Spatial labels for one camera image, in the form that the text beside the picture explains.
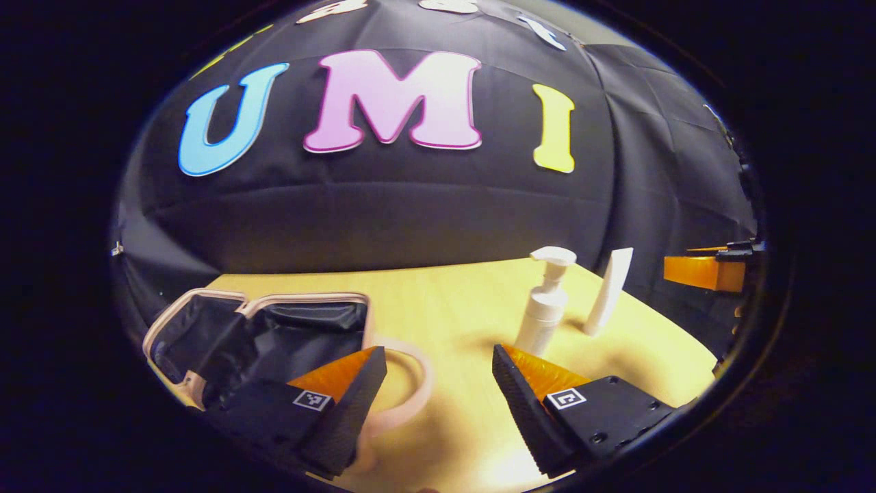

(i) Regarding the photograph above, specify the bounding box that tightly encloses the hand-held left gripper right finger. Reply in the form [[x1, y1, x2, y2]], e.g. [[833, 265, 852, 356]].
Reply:
[[491, 344, 678, 479]]

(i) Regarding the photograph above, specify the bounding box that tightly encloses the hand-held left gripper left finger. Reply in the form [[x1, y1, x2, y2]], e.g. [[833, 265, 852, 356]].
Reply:
[[205, 346, 388, 480]]

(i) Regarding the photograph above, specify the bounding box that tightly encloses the pink hard-shell suitcase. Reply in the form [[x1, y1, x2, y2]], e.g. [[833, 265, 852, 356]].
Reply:
[[142, 288, 435, 475]]

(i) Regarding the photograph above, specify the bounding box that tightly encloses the white pump bottle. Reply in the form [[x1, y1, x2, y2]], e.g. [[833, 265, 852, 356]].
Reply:
[[513, 246, 578, 357]]

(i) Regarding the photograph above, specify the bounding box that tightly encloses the white squeeze tube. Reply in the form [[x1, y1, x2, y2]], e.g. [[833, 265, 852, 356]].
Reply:
[[582, 247, 634, 337]]

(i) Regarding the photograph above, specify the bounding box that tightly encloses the black backdrop cloth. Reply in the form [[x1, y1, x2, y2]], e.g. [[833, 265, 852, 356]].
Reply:
[[109, 0, 760, 357]]

